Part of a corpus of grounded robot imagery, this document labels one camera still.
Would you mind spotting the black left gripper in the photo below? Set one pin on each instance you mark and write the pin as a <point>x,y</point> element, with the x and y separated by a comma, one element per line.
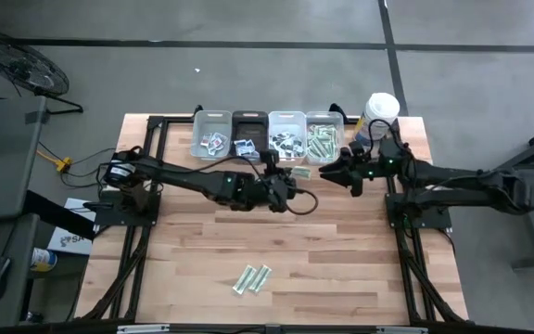
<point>262,192</point>

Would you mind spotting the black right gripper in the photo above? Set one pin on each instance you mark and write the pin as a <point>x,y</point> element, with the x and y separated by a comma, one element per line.
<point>383,162</point>

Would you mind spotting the small white wipe packet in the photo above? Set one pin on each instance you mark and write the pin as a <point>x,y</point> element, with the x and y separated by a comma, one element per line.
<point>252,153</point>

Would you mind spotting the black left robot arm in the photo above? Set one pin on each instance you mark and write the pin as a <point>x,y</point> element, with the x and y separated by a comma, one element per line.
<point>179,176</point>

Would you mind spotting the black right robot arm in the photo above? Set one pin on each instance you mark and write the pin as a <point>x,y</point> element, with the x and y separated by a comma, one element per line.
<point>461,185</point>

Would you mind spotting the white plastic bin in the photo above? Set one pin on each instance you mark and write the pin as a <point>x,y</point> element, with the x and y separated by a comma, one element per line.
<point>286,121</point>

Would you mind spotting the dark grey plastic bin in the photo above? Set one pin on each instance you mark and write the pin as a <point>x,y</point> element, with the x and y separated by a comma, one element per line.
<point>248,125</point>

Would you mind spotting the clear plastic bin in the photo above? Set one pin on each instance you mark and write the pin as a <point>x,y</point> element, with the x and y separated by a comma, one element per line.
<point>325,118</point>

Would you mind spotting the disinfecting wipes canister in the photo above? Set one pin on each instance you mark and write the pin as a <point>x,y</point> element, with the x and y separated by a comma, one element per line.
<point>380,109</point>

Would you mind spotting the light grey plastic bin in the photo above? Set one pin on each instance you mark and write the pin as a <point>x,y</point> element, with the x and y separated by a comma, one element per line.
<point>202,123</point>

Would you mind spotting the white cardboard box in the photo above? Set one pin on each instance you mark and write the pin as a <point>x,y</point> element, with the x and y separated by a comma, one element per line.
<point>74,243</point>

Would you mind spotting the blue yellow can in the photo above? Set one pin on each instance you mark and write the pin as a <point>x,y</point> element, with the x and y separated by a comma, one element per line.
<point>43,260</point>

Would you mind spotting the grey desk top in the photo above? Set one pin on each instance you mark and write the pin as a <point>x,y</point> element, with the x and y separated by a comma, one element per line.
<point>3,153</point>

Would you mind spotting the black floor fan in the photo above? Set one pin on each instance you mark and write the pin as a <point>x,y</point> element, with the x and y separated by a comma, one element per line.
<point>21,65</point>

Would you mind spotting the grey low desk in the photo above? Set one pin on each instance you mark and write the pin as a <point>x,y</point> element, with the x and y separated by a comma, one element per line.
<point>3,232</point>

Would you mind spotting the silver metal bracket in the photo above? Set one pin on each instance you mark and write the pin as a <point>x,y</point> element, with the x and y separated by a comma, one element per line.
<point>143,329</point>
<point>401,330</point>

